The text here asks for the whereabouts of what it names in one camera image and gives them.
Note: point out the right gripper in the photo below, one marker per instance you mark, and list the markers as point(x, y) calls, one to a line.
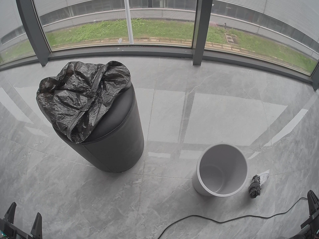
point(312, 229)

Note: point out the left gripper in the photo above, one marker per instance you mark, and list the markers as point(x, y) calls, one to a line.
point(12, 231)

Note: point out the crumpled black plastic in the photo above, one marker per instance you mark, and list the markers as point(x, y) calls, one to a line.
point(254, 188)

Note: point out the white trash bin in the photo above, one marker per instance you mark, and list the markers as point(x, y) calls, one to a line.
point(199, 180)

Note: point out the black plastic bag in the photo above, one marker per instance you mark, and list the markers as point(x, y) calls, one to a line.
point(74, 96)

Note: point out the clear printed wrapper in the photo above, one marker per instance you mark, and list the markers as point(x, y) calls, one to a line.
point(264, 177)

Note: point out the dark grey round stool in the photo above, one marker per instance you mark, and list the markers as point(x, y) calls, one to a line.
point(117, 138)

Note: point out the window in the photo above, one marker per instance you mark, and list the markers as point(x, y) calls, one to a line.
point(200, 21)

